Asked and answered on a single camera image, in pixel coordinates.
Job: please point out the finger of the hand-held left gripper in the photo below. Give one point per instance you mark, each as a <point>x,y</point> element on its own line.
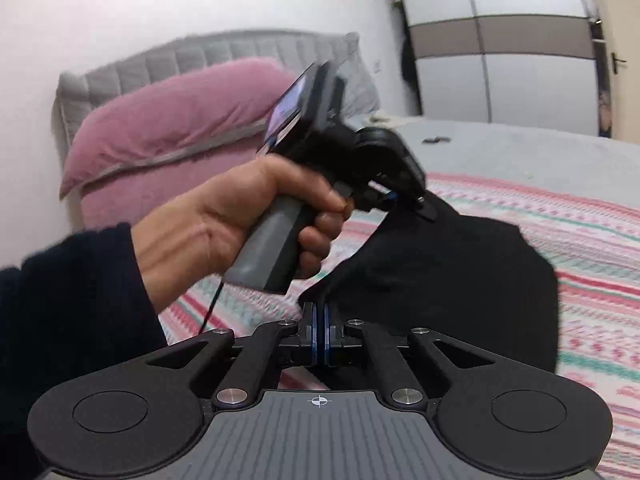
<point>426,208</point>

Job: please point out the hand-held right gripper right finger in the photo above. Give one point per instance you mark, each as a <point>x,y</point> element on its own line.
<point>328,332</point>

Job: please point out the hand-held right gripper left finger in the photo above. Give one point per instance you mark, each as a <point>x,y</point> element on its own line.
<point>312,332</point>

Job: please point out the black pants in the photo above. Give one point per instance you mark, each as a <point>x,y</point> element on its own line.
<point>450,285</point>

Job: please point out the person's left hand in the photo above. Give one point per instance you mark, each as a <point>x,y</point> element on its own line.
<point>210,230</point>

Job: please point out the small black object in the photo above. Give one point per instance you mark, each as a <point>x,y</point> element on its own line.
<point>435,139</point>

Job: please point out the grey bed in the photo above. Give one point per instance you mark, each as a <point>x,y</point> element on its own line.
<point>500,150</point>

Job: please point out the pink pillow with grey edge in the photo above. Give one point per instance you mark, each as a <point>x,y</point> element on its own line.
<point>175,115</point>

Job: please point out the white wardrobe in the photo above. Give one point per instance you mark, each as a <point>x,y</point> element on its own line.
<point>500,70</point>

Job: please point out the grey padded headboard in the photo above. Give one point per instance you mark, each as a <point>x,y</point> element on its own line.
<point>150,60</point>

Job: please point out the large pink pillow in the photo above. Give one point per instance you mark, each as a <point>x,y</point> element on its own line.
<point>150,195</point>

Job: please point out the patterned striped blanket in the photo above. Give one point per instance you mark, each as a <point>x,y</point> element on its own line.
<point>600,270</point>

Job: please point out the dark hanging clothes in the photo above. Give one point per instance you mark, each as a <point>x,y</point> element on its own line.
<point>605,100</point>

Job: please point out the beige door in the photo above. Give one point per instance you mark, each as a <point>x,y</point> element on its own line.
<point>625,20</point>

